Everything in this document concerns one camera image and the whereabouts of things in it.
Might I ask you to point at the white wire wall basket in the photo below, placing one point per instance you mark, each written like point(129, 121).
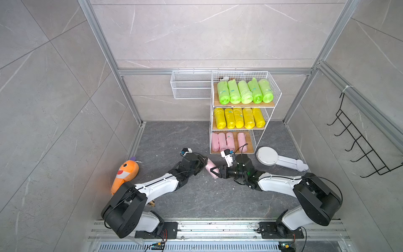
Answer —
point(191, 84)

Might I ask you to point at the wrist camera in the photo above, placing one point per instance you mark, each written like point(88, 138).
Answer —
point(229, 157)
point(185, 151)

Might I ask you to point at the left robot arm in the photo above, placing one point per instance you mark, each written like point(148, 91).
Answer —
point(124, 213)

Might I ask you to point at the orange carrot plush toy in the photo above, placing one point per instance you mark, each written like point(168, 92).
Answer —
point(127, 172)

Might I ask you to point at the brown patterned flat item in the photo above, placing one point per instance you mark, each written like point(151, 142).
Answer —
point(151, 202)

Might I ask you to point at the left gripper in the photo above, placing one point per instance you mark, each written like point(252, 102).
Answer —
point(201, 161)

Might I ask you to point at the pink roll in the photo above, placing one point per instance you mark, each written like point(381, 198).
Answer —
point(242, 143)
point(222, 141)
point(230, 141)

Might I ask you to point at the green roll diagonal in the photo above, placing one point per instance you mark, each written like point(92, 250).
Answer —
point(265, 87)

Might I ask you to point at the pink roll diagonal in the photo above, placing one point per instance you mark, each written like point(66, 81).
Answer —
point(215, 142)

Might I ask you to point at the pink roll bottom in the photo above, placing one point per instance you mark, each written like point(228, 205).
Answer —
point(242, 143)

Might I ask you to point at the pink roll horizontal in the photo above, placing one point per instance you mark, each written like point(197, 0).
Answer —
point(210, 165)

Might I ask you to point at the white round paddle object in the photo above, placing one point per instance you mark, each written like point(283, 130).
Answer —
point(269, 157)

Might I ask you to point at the yellow roll diagonal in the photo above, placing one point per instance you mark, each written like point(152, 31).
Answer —
point(238, 117)

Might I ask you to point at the small brown white plush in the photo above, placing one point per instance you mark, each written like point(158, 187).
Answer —
point(224, 78)

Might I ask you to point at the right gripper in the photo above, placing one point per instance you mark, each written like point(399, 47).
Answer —
point(223, 171)

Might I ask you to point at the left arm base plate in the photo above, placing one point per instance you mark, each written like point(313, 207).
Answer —
point(168, 230)

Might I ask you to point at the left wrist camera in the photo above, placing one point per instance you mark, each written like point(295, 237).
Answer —
point(185, 151)

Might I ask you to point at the black wire wall hook rack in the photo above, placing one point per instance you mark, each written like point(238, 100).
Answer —
point(367, 152)

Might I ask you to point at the white wire three-tier shelf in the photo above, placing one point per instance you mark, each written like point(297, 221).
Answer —
point(242, 105)

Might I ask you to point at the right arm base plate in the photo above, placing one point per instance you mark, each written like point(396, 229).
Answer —
point(272, 230)

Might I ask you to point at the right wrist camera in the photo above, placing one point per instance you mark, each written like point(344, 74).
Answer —
point(229, 157)

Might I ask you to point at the yellow roll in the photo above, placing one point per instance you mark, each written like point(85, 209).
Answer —
point(230, 119)
point(220, 120)

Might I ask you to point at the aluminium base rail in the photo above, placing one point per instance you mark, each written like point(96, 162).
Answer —
point(219, 230)

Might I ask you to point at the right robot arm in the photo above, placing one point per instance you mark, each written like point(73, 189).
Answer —
point(318, 202)

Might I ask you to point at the yellow roll horizontal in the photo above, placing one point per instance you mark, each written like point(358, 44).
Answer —
point(249, 121)
point(259, 118)

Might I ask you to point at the green roll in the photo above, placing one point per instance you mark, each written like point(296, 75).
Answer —
point(223, 92)
point(245, 93)
point(255, 90)
point(235, 97)

